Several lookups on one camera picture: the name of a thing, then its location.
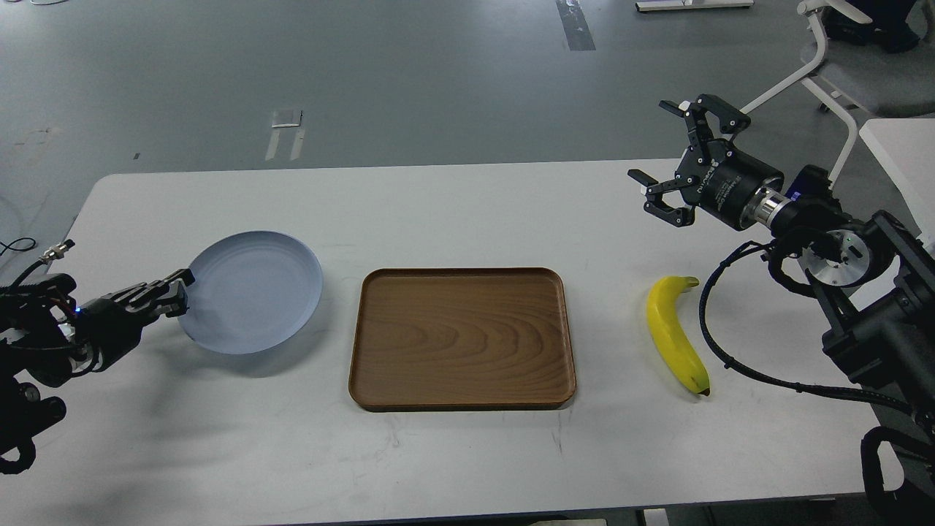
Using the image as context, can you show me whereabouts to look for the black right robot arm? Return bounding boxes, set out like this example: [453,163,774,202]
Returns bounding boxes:
[628,94,934,525]

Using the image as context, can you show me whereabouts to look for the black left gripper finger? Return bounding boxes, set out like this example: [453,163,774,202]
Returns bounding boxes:
[142,269,196,319]

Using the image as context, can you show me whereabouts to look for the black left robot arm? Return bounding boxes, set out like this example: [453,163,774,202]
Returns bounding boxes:
[1,240,196,475]

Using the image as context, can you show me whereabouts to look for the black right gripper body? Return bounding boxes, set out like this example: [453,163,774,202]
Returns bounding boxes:
[676,139,785,231]

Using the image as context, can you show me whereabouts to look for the white office chair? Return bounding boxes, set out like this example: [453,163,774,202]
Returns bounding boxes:
[741,1,934,183]

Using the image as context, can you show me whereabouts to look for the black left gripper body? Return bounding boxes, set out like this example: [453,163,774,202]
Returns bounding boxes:
[77,289,158,372]

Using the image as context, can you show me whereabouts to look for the brown wooden tray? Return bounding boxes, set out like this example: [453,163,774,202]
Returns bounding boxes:
[348,267,577,412]

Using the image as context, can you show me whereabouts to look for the yellow banana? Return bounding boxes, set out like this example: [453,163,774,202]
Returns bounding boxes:
[645,275,711,397]

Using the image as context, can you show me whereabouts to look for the light blue plate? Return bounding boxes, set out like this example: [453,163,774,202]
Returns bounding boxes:
[178,231,324,356]

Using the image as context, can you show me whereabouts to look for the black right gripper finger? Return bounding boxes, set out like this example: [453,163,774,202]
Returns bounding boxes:
[659,94,752,153]
[627,169,695,228]

